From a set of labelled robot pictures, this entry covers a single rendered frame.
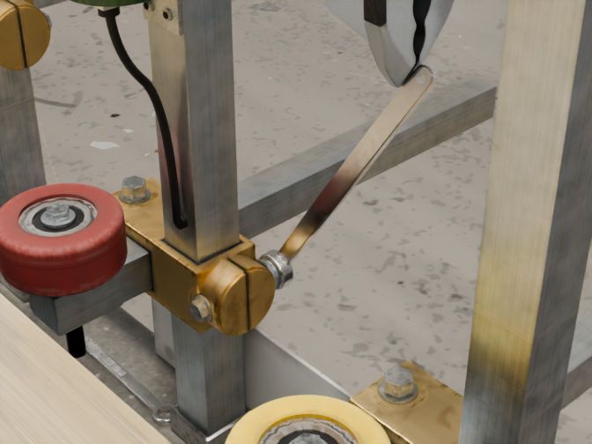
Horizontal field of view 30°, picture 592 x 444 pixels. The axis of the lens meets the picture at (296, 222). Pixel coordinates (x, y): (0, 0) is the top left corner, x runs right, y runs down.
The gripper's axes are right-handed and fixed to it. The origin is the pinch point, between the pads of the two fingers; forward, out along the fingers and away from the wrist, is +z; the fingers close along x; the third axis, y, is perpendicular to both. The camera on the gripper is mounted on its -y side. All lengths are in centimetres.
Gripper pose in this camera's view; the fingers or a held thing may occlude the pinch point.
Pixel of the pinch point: (410, 69)
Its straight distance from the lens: 63.8
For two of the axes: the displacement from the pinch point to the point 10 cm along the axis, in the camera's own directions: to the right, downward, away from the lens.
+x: -7.4, 3.7, -5.6
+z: -0.1, 8.3, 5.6
